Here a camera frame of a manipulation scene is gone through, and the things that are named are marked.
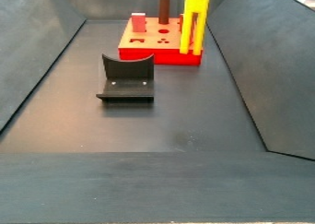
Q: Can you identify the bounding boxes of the red fixture block with holes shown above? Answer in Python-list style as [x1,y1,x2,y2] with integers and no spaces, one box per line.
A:
[117,17,201,65]

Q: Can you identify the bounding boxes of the dark brown cylinder peg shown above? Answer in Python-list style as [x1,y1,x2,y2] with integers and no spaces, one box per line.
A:
[159,0,169,24]

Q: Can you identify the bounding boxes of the red star-shaped peg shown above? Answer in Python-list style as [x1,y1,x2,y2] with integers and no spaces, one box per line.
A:
[179,14,183,33]

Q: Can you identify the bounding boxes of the black curved regrasp stand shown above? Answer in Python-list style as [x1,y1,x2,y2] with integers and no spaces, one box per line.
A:
[96,55,153,101]

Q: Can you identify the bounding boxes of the yellow two-pronged square-circle object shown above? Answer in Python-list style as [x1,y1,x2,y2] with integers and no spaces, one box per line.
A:
[180,0,210,55]

